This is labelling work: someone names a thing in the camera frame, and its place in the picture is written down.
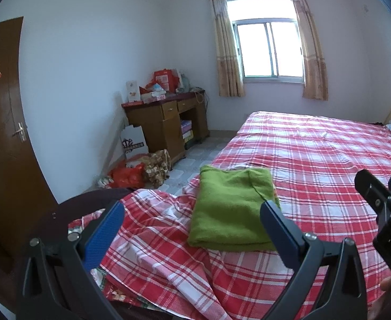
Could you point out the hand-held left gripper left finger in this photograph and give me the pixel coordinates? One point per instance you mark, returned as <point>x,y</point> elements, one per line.
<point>102,235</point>

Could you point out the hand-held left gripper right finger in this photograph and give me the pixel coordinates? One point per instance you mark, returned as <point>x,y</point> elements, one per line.
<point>282,236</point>

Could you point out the green striped knit sweater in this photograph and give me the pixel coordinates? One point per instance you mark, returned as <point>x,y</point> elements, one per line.
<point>228,206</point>

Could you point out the person's right hand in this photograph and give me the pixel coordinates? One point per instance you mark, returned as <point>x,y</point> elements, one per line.
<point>387,284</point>

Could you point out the red plastic bag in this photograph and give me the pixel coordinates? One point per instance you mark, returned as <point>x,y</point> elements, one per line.
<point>125,176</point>

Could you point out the red plaid bedsheet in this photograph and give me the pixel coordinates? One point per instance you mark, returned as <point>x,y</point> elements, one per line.
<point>315,160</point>

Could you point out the brown floral bag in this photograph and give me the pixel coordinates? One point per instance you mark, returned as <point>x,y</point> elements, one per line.
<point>155,168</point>

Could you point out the white paper bag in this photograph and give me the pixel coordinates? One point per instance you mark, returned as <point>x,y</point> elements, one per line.
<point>133,146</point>

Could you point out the brown wooden desk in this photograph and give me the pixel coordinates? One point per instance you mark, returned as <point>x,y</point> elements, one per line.
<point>162,130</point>

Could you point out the dark green box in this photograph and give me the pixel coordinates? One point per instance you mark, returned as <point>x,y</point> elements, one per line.
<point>189,144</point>

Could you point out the beige patterned curtain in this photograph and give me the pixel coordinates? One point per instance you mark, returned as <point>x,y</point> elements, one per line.
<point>313,73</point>
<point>227,66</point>

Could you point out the yellow box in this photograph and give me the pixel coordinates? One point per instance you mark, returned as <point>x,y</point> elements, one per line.
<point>188,136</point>

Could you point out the lilac box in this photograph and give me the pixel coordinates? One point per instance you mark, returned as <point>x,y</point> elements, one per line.
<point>186,126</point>

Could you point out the brown wooden door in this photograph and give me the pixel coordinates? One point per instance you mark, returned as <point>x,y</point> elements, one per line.
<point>2,140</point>

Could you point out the white picture box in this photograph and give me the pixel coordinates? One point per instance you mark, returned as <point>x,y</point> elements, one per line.
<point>133,91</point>

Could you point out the pink flat box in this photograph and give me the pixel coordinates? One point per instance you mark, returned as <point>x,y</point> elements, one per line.
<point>153,97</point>

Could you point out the pale blue packet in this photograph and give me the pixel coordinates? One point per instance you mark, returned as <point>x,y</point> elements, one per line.
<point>155,86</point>

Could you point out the red gift bag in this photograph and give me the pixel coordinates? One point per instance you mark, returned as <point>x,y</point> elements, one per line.
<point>165,80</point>

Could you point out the pale plastic bag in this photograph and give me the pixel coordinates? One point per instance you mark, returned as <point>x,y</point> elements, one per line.
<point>185,80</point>

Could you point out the sliding glass window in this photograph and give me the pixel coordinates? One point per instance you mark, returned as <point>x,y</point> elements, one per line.
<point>258,50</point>

